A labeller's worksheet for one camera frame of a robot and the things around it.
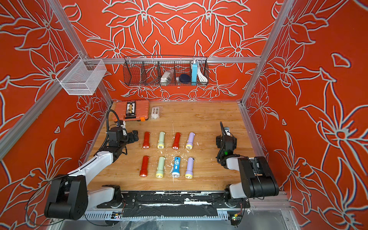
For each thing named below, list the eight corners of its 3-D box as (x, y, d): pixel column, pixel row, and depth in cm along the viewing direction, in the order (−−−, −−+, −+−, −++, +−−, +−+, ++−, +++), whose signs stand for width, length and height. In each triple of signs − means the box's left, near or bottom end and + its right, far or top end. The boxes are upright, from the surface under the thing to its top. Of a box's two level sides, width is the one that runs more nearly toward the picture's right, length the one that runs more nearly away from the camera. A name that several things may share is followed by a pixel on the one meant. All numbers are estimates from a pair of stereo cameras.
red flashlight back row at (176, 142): (172, 149, 93) (172, 147, 91) (175, 134, 101) (175, 132, 99) (178, 150, 93) (178, 148, 91) (181, 134, 101) (181, 132, 98)
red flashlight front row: (140, 177, 83) (139, 175, 81) (143, 157, 91) (142, 155, 89) (146, 177, 83) (145, 175, 81) (149, 157, 91) (149, 155, 89)
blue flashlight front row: (172, 177, 82) (171, 175, 80) (172, 158, 90) (172, 156, 87) (180, 177, 82) (180, 175, 80) (180, 158, 90) (180, 156, 87)
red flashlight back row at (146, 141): (143, 149, 94) (142, 146, 92) (144, 134, 102) (143, 131, 99) (149, 148, 95) (148, 146, 92) (149, 133, 102) (148, 131, 100)
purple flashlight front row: (184, 178, 82) (184, 176, 80) (187, 158, 89) (187, 156, 87) (192, 179, 81) (192, 178, 79) (194, 159, 89) (195, 157, 87)
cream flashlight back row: (157, 149, 94) (157, 147, 91) (159, 133, 101) (159, 131, 99) (163, 149, 94) (163, 147, 91) (165, 133, 101) (164, 131, 99)
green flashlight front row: (156, 178, 82) (155, 176, 80) (158, 158, 90) (157, 156, 87) (163, 178, 82) (162, 176, 80) (165, 158, 90) (164, 156, 87)
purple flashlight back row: (185, 148, 94) (185, 146, 91) (189, 133, 101) (189, 131, 99) (191, 150, 93) (192, 148, 91) (195, 135, 100) (195, 132, 98)
